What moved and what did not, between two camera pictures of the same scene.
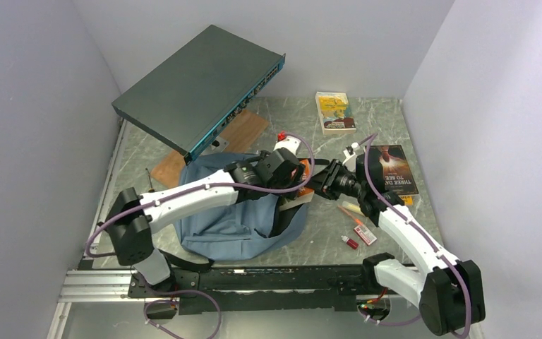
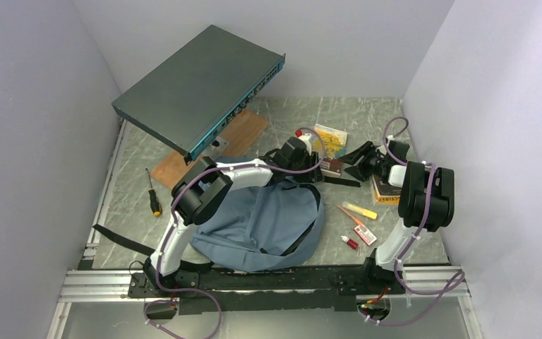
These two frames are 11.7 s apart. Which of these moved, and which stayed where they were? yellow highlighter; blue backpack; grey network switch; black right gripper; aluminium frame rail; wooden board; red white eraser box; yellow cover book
Moved: yellow cover book; black right gripper; blue backpack
Stayed: grey network switch; yellow highlighter; aluminium frame rail; wooden board; red white eraser box
